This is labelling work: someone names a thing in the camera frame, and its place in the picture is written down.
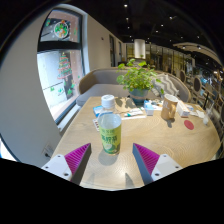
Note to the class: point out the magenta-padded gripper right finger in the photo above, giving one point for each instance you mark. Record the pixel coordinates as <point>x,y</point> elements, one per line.
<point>148,160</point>

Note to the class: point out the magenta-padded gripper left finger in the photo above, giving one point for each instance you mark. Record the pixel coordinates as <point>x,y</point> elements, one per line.
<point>77,160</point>

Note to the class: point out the clear green-labelled drink bottle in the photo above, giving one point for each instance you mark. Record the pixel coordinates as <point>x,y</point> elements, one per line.
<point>110,133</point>

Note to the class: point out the small dotted white card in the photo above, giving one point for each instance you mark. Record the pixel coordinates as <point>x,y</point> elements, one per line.
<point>95,125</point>

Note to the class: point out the small blue-white box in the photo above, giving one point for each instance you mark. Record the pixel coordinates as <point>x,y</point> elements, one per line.
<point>149,109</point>

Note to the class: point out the blue-white card pack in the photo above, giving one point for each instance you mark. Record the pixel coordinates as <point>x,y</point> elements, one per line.
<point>97,110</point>

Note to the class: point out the flat round red coaster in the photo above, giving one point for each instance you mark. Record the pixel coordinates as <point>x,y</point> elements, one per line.
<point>189,125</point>

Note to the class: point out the tan ceramic mug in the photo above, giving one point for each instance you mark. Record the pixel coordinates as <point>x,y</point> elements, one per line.
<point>168,106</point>

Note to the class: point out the clear plastic cup with straw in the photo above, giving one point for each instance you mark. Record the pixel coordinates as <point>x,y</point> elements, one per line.
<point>207,117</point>

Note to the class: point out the grey curved sofa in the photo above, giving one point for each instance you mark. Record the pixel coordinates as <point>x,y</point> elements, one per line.
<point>100,88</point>

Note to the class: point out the grey chevron cushion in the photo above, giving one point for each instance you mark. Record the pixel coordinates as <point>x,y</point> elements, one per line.
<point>168,85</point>

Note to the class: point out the green potted plant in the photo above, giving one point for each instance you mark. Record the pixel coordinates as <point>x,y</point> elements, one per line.
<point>138,80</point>

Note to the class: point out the window with holiday stickers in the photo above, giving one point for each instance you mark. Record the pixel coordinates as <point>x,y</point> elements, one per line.
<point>58,73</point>

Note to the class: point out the group of dining chairs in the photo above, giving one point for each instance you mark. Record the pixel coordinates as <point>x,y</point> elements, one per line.
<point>203,86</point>

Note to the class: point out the group of ceiling lights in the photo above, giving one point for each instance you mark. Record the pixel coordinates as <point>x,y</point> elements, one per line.
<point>162,25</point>

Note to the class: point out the white wall outlet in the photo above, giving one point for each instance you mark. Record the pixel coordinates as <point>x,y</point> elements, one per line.
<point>47,150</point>

